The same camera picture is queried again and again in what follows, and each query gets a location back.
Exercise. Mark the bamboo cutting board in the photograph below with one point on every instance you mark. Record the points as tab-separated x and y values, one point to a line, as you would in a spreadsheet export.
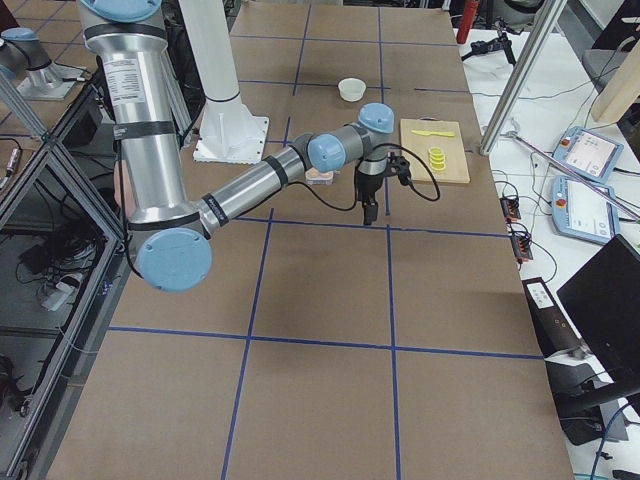
440	146

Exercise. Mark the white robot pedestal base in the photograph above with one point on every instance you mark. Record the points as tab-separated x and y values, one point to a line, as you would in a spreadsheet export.
228	131

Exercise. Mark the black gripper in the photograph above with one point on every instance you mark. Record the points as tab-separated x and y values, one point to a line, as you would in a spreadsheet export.
367	187

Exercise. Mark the yellow plastic knife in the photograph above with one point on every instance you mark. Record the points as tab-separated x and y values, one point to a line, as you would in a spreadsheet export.
445	134

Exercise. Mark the reacher grabber stick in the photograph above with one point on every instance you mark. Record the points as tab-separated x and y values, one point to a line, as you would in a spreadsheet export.
514	135

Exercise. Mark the teach pendant far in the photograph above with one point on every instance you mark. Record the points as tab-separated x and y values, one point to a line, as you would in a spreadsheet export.
588	153

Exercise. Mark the white bowl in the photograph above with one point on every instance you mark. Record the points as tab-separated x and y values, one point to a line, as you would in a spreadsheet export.
351	89

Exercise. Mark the black laptop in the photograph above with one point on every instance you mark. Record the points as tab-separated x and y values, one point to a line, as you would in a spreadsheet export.
602	301

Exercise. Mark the aluminium frame post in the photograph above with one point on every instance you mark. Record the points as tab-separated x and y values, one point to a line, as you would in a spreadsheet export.
543	26

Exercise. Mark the clear plastic egg box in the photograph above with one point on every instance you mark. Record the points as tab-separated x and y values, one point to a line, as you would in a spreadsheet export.
315	177

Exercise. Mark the teach pendant near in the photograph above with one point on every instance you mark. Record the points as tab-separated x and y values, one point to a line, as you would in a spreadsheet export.
580	213

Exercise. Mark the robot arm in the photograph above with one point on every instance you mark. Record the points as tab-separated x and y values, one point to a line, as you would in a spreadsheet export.
170	232
23	53

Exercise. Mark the red cylinder bottle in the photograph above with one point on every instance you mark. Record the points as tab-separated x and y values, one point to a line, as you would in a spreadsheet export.
467	20

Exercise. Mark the teach pendant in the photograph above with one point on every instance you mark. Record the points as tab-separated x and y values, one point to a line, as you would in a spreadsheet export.
580	213
588	153

